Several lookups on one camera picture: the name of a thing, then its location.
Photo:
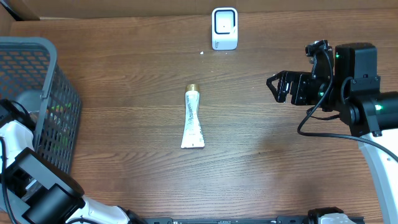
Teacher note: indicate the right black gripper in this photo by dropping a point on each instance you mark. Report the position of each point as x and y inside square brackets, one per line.
[298, 79]

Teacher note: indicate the white tube gold cap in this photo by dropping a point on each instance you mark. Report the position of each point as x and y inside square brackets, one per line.
[192, 133]

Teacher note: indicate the white barcode scanner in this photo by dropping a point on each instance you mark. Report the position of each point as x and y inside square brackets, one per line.
[224, 28]

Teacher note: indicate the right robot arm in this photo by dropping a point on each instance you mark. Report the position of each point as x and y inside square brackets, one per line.
[344, 80]

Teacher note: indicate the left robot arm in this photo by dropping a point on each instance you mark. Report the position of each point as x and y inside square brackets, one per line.
[35, 191]

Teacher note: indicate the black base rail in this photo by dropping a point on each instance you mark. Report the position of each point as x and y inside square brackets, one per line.
[295, 219]

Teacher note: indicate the grey plastic basket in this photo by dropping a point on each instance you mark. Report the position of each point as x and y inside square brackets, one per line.
[30, 75]

